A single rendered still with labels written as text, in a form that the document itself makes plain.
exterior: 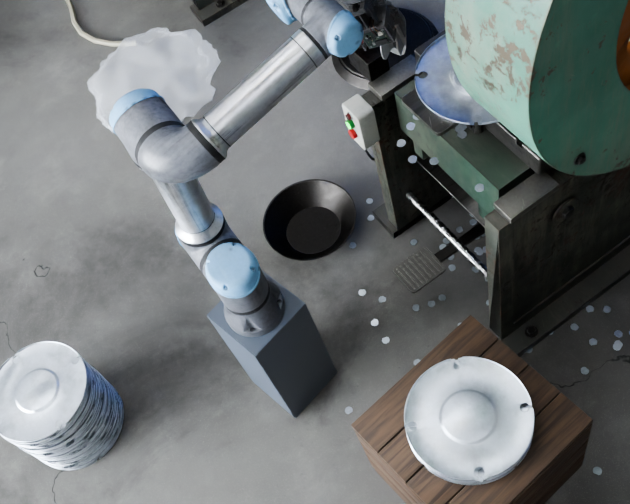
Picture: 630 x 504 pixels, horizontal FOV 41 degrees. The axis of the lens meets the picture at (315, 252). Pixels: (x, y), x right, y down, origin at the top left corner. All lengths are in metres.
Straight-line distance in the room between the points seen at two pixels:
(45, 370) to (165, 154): 1.04
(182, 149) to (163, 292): 1.22
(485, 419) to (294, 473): 0.66
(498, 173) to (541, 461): 0.65
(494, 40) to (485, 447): 1.04
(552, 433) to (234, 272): 0.80
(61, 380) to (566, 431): 1.33
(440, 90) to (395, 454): 0.83
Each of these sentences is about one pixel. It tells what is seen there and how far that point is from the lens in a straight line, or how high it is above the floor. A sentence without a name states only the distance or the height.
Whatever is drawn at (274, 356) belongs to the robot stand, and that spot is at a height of 0.37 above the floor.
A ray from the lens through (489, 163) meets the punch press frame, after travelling 1.99.
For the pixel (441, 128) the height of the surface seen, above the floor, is 0.78.
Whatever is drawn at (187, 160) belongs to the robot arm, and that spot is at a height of 1.07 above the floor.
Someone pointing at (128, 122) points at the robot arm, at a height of 1.09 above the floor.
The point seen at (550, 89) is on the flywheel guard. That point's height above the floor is 1.33.
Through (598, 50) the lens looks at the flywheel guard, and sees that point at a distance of 1.26.
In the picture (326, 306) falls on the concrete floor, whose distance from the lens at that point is 2.58.
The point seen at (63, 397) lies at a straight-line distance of 2.42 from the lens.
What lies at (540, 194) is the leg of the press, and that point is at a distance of 1.94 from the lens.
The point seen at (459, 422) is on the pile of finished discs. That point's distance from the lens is 1.97.
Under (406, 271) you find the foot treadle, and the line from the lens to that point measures 2.40.
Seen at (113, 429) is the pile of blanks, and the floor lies 0.04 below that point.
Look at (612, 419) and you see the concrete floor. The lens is 2.41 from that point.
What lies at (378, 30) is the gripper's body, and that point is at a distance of 1.79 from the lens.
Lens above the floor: 2.26
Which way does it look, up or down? 58 degrees down
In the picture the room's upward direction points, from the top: 22 degrees counter-clockwise
